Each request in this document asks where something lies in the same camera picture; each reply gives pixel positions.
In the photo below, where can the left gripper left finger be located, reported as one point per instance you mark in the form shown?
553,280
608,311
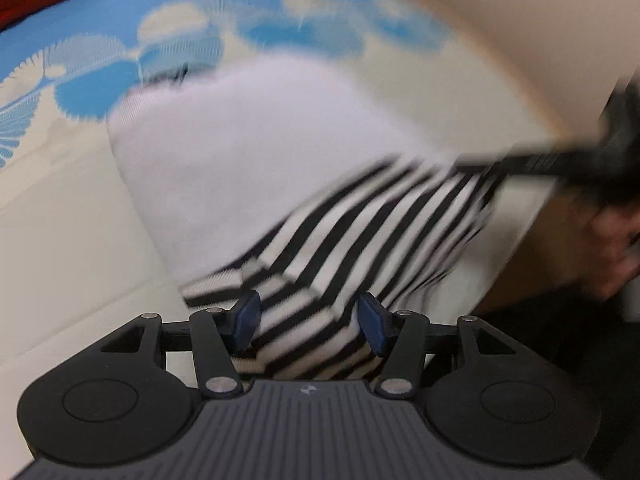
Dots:
213,336

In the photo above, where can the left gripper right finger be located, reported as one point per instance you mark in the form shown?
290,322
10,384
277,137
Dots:
402,339

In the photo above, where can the person's right hand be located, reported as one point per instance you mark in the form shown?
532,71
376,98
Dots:
609,240

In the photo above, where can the black white striped garment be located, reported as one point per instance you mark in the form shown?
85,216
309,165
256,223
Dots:
284,176

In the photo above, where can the blue patterned bed sheet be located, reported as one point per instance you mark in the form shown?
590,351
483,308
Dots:
76,261

